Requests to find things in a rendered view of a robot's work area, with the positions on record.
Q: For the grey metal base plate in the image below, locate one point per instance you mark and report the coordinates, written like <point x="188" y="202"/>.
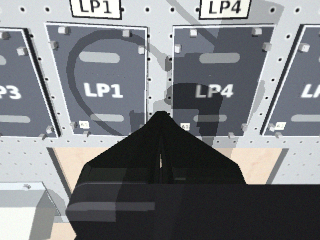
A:
<point x="29" y="159"/>

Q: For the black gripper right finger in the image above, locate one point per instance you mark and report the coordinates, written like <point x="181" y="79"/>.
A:
<point x="185" y="159"/>

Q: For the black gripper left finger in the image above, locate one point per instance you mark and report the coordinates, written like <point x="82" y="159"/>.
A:
<point x="135" y="158"/>

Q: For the white label reading lp4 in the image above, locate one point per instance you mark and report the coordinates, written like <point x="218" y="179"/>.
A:
<point x="224" y="9"/>

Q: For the white label reading lp1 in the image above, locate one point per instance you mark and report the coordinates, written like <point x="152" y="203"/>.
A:
<point x="97" y="9"/>

